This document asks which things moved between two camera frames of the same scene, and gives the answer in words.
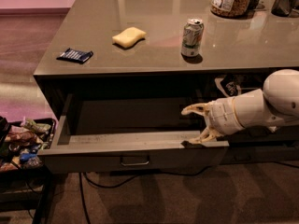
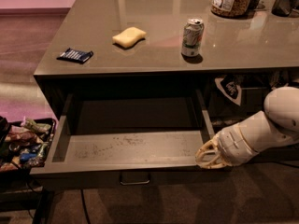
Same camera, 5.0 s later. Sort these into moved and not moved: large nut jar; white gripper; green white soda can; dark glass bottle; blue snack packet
Moved: white gripper
Not moved: large nut jar; dark glass bottle; blue snack packet; green white soda can
